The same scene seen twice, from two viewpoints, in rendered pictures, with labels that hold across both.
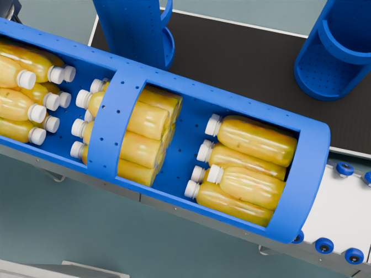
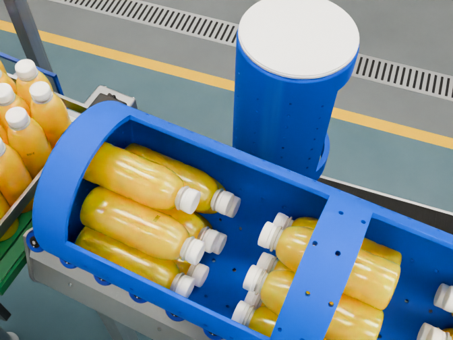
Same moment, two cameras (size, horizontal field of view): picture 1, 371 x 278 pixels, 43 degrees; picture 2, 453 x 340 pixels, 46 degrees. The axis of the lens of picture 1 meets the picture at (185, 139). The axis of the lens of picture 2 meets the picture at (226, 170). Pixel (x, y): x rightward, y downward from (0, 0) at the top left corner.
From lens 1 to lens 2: 0.37 m
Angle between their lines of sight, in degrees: 19
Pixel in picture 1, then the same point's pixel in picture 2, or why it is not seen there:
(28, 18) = not seen: hidden behind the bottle
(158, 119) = (389, 274)
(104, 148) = (309, 308)
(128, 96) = (352, 232)
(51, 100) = (210, 236)
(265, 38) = (421, 216)
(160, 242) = not seen: outside the picture
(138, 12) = (296, 155)
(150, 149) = (370, 322)
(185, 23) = not seen: hidden behind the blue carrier
